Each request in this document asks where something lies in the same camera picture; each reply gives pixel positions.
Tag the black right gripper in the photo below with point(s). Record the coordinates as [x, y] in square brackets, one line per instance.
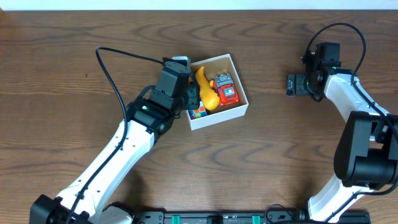
[296, 84]

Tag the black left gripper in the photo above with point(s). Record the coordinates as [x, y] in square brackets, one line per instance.
[193, 95]

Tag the colourful puzzle cube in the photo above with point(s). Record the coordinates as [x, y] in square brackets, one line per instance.
[198, 113]

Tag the yellow rubber toy animal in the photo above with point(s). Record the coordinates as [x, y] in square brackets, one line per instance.
[208, 96]

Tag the red toy fire truck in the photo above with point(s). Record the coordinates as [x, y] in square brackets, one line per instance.
[224, 85]

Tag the white cardboard box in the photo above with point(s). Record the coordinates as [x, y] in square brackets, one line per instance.
[213, 67]

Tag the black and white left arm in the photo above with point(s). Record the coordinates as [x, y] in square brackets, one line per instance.
[147, 118]

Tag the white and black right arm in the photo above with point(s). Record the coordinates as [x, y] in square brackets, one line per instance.
[365, 160]

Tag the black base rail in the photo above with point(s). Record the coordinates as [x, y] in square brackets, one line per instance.
[272, 216]

